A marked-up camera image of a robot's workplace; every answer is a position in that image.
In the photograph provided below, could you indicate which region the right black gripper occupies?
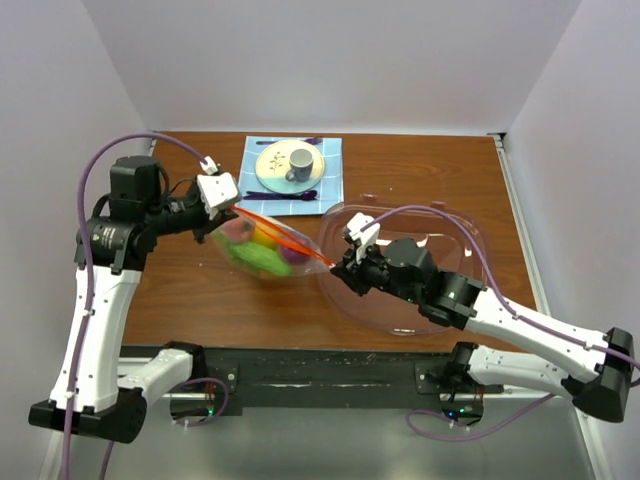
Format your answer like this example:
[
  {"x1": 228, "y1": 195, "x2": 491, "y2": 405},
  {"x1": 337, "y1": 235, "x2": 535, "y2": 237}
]
[{"x1": 331, "y1": 237, "x2": 420, "y2": 304}]

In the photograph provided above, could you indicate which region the clear pink plastic bowl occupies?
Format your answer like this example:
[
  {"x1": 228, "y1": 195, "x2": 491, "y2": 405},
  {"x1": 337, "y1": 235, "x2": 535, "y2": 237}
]
[{"x1": 316, "y1": 195, "x2": 488, "y2": 336}]

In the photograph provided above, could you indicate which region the clear zip top bag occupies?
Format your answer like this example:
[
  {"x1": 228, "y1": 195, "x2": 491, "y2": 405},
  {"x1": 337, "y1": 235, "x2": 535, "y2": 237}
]
[{"x1": 211, "y1": 207, "x2": 334, "y2": 279}]

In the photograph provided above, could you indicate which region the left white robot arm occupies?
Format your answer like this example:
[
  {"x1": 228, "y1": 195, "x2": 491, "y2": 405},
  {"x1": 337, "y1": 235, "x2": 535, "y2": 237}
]
[{"x1": 28, "y1": 156, "x2": 241, "y2": 444}]

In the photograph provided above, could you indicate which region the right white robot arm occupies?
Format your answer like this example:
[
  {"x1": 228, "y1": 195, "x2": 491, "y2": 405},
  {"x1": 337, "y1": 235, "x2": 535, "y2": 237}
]
[{"x1": 330, "y1": 238, "x2": 634, "y2": 423}]

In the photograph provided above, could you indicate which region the fake red peach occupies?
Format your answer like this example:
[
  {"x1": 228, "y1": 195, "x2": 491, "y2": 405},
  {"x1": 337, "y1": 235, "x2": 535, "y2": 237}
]
[{"x1": 219, "y1": 217, "x2": 255, "y2": 244}]

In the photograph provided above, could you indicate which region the fake green cucumber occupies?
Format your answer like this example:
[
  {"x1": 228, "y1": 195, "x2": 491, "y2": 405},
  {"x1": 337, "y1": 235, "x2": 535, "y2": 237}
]
[{"x1": 220, "y1": 242, "x2": 292, "y2": 277}]

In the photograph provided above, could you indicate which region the fake purple onion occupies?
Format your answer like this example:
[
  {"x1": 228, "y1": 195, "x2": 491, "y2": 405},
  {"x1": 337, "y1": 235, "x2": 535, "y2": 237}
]
[{"x1": 279, "y1": 245, "x2": 310, "y2": 267}]

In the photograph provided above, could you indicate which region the blue checked cloth napkin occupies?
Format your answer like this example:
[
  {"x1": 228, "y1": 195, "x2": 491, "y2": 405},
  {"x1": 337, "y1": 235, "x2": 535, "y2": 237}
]
[{"x1": 238, "y1": 136, "x2": 344, "y2": 217}]

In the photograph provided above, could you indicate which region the cream plate with plant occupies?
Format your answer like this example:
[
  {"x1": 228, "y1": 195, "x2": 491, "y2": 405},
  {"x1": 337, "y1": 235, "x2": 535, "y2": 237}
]
[{"x1": 255, "y1": 142, "x2": 325, "y2": 193}]

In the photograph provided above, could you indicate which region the purple plastic spoon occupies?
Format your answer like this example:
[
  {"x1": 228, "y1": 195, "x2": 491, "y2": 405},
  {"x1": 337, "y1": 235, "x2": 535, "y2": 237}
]
[{"x1": 242, "y1": 190, "x2": 318, "y2": 201}]

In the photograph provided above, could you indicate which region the grey mug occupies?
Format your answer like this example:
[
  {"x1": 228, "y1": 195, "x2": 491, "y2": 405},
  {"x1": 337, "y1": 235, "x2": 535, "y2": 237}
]
[{"x1": 285, "y1": 149, "x2": 314, "y2": 183}]

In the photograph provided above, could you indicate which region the purple plastic fork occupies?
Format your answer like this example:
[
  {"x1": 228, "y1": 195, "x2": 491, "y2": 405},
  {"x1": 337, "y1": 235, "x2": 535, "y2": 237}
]
[{"x1": 256, "y1": 136, "x2": 323, "y2": 146}]

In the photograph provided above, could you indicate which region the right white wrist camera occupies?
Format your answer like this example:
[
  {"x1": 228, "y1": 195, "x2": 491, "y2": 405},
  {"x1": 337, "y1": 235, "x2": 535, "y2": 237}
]
[{"x1": 343, "y1": 212, "x2": 380, "y2": 264}]

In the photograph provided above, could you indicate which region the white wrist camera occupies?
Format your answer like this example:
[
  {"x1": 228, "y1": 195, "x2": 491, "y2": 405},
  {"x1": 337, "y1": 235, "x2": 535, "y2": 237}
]
[
  {"x1": 343, "y1": 212, "x2": 380, "y2": 264},
  {"x1": 196, "y1": 156, "x2": 242, "y2": 220}
]

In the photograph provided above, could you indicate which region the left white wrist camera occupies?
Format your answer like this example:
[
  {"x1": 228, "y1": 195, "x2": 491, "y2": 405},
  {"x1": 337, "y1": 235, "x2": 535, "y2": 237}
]
[{"x1": 196, "y1": 156, "x2": 242, "y2": 220}]

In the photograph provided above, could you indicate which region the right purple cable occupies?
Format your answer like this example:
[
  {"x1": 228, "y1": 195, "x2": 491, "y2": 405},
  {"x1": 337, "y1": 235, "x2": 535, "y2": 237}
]
[{"x1": 362, "y1": 204, "x2": 640, "y2": 441}]

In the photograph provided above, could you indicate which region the purple cable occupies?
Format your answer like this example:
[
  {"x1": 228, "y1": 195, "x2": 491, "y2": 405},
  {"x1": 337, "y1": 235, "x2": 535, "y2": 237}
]
[
  {"x1": 362, "y1": 204, "x2": 640, "y2": 441},
  {"x1": 59, "y1": 132, "x2": 231, "y2": 480}
]

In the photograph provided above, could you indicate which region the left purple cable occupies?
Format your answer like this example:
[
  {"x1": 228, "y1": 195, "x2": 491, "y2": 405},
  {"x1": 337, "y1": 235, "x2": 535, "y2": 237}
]
[{"x1": 59, "y1": 132, "x2": 231, "y2": 480}]

